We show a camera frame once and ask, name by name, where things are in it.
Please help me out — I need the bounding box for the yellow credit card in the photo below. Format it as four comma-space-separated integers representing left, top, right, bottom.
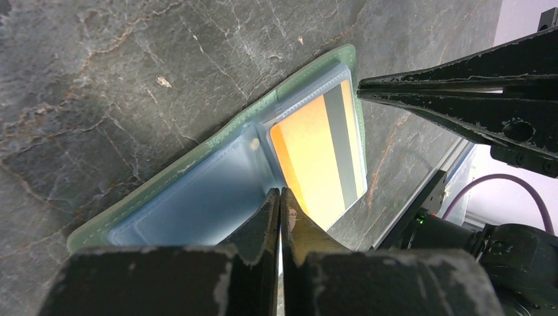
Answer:
269, 80, 367, 230

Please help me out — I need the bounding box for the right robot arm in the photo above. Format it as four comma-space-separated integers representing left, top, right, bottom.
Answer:
357, 27, 557, 315

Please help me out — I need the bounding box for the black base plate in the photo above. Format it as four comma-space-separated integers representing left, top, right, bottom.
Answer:
375, 170, 447, 250

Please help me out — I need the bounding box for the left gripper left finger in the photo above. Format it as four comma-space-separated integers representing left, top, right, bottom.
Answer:
39, 188, 280, 315

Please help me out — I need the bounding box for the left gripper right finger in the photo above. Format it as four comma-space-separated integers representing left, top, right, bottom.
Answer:
280, 188, 504, 315

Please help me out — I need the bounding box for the green card holder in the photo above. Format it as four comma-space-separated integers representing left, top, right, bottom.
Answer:
67, 44, 367, 253

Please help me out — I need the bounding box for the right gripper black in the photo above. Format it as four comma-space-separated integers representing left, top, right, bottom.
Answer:
357, 27, 557, 178

